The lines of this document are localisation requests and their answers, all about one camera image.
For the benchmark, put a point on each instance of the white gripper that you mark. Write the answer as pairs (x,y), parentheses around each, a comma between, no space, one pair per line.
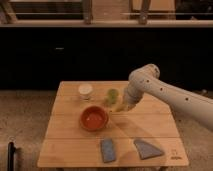
(131,97)

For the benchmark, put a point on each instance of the yellow banana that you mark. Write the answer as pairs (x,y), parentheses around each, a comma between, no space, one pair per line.
(117,108)

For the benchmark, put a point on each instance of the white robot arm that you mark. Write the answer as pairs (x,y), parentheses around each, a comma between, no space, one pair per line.
(146,80)

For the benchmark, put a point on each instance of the green plastic cup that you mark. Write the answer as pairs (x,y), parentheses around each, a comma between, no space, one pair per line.
(112,96)

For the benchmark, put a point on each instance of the white plastic cup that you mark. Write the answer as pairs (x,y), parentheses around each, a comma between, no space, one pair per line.
(85,91)

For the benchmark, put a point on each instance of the red bowl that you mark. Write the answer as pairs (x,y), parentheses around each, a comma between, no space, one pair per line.
(93,118)

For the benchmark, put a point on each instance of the blue wedge cloth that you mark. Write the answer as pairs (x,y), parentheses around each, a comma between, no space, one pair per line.
(147,150)

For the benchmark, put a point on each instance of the wooden folding table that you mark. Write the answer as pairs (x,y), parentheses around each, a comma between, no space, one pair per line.
(67,145)

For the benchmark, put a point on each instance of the blue rectangular sponge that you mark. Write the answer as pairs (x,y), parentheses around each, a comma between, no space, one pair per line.
(107,150)

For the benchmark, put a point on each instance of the black cabinet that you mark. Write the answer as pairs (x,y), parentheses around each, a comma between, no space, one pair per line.
(41,58)

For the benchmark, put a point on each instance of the black pole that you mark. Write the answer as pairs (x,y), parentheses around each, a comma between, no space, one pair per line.
(11,152)

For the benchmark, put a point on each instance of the wooden chair legs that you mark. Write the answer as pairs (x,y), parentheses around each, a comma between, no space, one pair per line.
(73,13)

